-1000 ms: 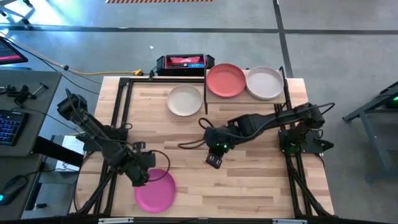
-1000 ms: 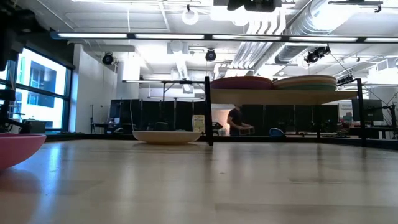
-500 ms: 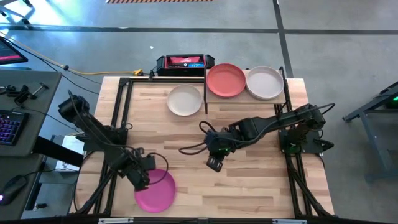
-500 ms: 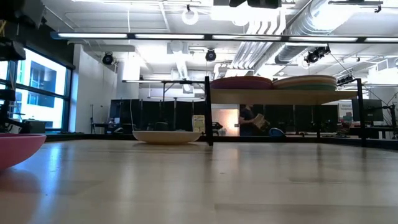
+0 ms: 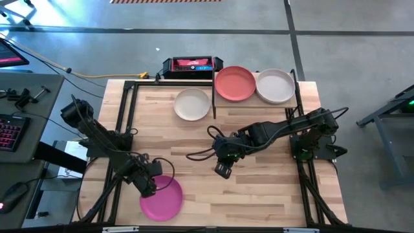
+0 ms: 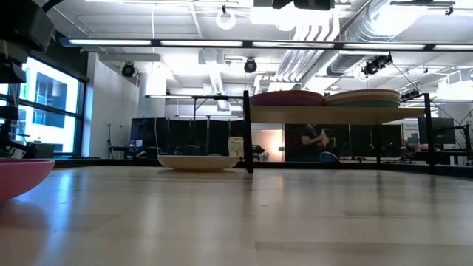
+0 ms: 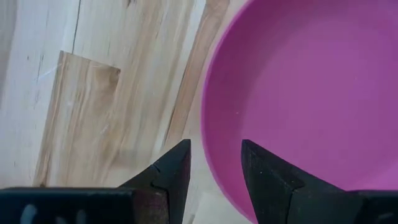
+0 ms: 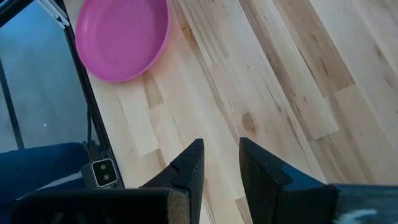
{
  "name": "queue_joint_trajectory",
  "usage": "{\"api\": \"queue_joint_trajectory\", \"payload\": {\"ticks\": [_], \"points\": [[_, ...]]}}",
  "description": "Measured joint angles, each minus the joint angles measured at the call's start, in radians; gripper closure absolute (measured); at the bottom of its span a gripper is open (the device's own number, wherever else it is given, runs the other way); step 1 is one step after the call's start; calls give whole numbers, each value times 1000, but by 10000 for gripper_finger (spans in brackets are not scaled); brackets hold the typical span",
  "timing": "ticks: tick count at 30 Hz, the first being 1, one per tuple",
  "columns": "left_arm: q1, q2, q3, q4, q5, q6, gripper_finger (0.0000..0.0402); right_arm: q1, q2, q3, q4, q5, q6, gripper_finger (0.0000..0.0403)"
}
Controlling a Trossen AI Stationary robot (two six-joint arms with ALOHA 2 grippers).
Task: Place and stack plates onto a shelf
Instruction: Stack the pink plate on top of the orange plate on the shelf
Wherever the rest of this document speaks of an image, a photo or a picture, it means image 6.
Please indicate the purple plate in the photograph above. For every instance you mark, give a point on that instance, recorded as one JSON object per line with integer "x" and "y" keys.
{"x": 286, "y": 102}

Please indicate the teal plate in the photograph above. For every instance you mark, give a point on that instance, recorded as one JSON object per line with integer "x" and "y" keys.
{"x": 362, "y": 104}

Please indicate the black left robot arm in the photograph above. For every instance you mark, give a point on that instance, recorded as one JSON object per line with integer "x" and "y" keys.
{"x": 22, "y": 22}

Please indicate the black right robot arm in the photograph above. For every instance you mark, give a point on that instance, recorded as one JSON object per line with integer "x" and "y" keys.
{"x": 314, "y": 4}

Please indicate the yellow printed box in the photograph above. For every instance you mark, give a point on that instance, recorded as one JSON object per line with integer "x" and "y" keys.
{"x": 235, "y": 146}

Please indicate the black desktop device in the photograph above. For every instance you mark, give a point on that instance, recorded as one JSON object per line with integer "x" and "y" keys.
{"x": 259, "y": 149}

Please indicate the black ceiling spotlight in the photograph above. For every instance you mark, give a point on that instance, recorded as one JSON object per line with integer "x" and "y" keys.
{"x": 250, "y": 65}
{"x": 128, "y": 69}
{"x": 371, "y": 67}
{"x": 410, "y": 94}

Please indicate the person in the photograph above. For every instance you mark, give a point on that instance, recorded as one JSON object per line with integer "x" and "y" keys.
{"x": 308, "y": 140}

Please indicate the blue rounded object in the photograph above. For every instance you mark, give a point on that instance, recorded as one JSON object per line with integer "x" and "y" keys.
{"x": 329, "y": 157}

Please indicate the overhead LED light bar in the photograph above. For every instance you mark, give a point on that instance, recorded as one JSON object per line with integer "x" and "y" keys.
{"x": 199, "y": 43}

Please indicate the white green sign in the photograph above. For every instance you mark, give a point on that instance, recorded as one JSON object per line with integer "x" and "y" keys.
{"x": 410, "y": 133}

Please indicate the large window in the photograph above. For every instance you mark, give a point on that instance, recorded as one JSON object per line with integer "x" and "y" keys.
{"x": 48, "y": 92}

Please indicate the dark background cabinet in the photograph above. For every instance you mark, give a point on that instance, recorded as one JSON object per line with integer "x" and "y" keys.
{"x": 40, "y": 149}

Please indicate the black monitor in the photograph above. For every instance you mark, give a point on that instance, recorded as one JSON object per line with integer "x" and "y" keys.
{"x": 436, "y": 131}

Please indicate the pink plate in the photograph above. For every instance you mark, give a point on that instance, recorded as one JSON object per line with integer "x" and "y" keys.
{"x": 22, "y": 179}

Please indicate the black equipment stand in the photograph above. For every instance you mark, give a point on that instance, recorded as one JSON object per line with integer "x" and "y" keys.
{"x": 7, "y": 125}

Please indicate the black background frame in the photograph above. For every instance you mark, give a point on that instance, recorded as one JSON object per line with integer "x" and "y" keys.
{"x": 207, "y": 97}

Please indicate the black partition wall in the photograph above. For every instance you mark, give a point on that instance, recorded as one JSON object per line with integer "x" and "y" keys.
{"x": 362, "y": 140}
{"x": 177, "y": 134}

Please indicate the wooden shelf with black frame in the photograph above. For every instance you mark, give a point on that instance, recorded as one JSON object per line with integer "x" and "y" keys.
{"x": 332, "y": 115}

